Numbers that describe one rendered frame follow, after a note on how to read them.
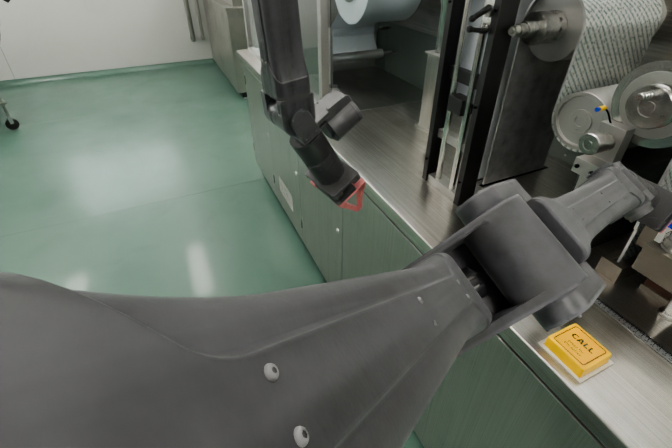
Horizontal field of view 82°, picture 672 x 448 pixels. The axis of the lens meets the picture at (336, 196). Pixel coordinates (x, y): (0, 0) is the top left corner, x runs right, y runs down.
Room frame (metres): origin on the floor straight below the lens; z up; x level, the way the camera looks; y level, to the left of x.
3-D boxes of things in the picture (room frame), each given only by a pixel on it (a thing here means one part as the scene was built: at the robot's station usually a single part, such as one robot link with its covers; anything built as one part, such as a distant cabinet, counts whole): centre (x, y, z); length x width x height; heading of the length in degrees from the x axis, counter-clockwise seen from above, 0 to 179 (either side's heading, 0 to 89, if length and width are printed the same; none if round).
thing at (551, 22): (0.86, -0.43, 1.34); 0.06 x 0.06 x 0.06; 25
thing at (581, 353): (0.40, -0.41, 0.91); 0.07 x 0.07 x 0.02; 25
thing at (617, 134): (0.65, -0.50, 1.05); 0.06 x 0.05 x 0.31; 115
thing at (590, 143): (0.64, -0.47, 1.18); 0.04 x 0.02 x 0.04; 25
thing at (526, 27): (0.83, -0.37, 1.34); 0.06 x 0.03 x 0.03; 115
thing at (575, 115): (0.80, -0.62, 1.18); 0.26 x 0.12 x 0.12; 115
